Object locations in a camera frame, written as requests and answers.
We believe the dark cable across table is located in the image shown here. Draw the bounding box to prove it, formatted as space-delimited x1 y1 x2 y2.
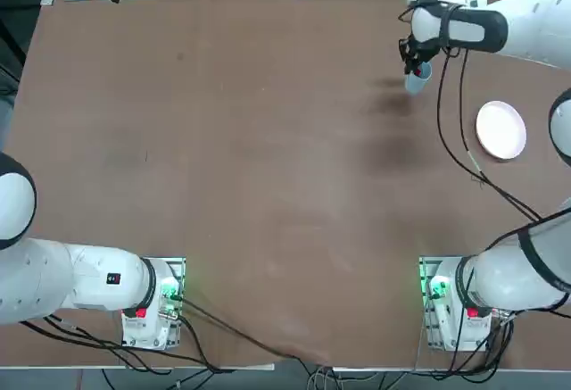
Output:
180 298 334 362

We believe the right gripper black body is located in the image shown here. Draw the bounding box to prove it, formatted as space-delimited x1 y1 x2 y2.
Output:
399 35 436 64

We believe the blue plastic cup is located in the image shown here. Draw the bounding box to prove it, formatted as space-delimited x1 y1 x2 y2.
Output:
403 62 434 95

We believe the black base cable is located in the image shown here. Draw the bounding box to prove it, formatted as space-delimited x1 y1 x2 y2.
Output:
17 313 236 373

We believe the pink plate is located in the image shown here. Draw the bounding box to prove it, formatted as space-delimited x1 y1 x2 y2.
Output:
475 100 528 162

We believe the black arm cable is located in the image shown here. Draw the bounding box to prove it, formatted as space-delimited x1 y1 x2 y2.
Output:
459 50 544 221
436 48 543 224

